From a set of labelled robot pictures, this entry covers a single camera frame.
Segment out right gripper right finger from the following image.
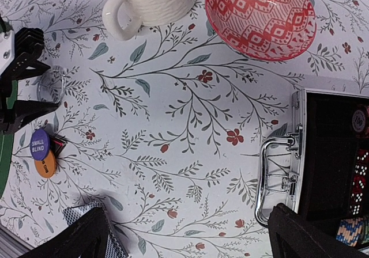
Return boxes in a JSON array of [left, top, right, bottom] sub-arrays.
[[268, 203, 367, 258]]

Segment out clear dealer button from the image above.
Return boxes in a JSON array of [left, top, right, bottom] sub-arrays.
[[36, 66, 66, 104]]

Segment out red dice in case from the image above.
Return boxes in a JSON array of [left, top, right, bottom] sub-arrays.
[[349, 148, 368, 217]]

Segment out poker chips in case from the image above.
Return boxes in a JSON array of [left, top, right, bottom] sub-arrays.
[[336, 104, 368, 248]]

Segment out floral tablecloth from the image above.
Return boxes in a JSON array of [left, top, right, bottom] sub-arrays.
[[1, 0, 368, 257]]

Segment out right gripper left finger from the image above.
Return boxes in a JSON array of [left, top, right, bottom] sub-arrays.
[[21, 207, 108, 258]]

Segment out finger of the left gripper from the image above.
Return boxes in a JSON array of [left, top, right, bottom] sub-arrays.
[[1, 100, 59, 135], [1, 28, 51, 81]]

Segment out purple small blind button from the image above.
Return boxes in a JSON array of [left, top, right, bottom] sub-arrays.
[[29, 128, 50, 161]]

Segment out red patterned bowl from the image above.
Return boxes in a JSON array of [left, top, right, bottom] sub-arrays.
[[205, 0, 317, 61]]

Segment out black red triangular chip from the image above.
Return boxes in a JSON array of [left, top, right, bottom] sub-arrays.
[[49, 135, 67, 157]]

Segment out blue playing card deck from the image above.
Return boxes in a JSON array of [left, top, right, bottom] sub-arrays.
[[63, 202, 129, 257]]

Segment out white ceramic mug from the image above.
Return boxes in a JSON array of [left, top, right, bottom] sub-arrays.
[[102, 0, 196, 41]]

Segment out green poker mat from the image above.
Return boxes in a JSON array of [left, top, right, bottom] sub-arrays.
[[0, 14, 20, 198]]

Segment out orange big blind button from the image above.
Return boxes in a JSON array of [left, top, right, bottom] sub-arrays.
[[35, 150, 57, 179]]

